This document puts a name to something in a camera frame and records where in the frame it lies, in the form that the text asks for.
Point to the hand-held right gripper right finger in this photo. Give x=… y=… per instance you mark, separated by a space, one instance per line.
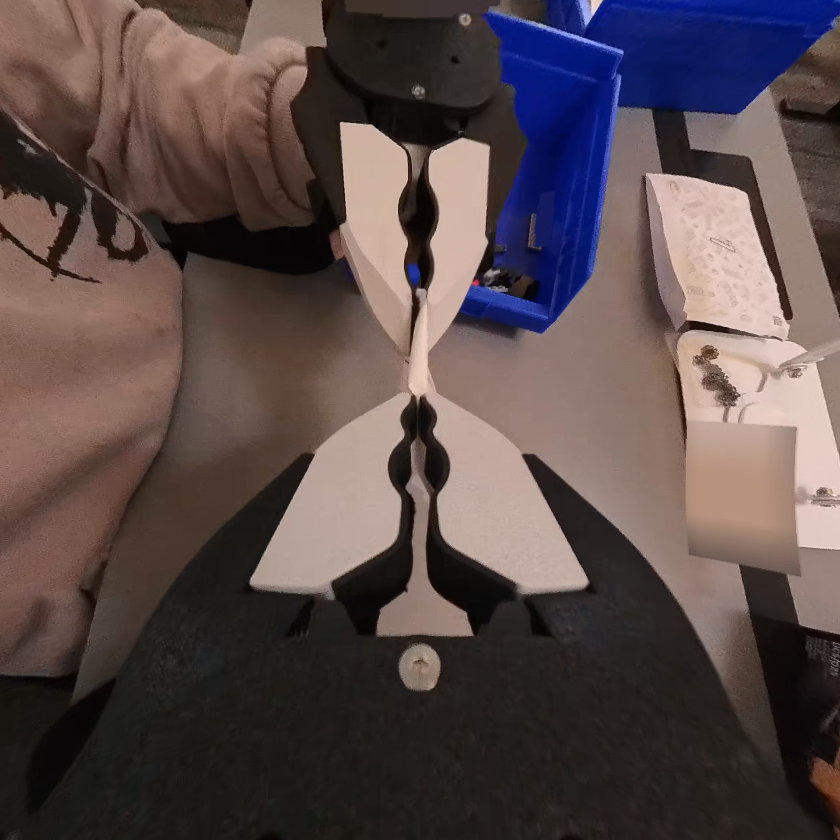
x=505 y=525

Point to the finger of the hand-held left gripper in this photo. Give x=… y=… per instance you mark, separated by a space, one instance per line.
x=463 y=216
x=374 y=216

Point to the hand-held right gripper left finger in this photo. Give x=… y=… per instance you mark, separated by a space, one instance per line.
x=334 y=525

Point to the short blue storage bin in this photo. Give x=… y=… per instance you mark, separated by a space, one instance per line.
x=571 y=131

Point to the small white paper bag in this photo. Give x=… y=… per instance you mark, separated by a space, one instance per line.
x=420 y=348

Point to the white brick-print paper bag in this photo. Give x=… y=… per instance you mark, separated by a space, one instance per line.
x=715 y=262

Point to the long blue storage bin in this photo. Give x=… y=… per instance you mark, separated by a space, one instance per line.
x=689 y=52

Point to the white book stand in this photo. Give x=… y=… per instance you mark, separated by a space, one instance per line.
x=814 y=426

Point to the person's left forearm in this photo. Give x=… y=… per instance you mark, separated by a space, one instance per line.
x=197 y=118

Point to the black desk mat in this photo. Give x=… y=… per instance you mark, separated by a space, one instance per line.
x=754 y=197

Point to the person's left hand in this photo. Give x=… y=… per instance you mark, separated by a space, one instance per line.
x=341 y=246

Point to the pile of toy bricks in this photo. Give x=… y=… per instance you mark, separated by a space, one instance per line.
x=508 y=279

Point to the black wrist rest pad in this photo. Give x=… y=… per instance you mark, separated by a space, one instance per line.
x=249 y=246

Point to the small clear plastic parts bag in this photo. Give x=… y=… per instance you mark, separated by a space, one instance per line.
x=712 y=377

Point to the person's beige sweatshirt torso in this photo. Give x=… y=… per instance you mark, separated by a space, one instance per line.
x=79 y=394

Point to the toy car set box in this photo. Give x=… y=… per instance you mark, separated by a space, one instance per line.
x=800 y=722

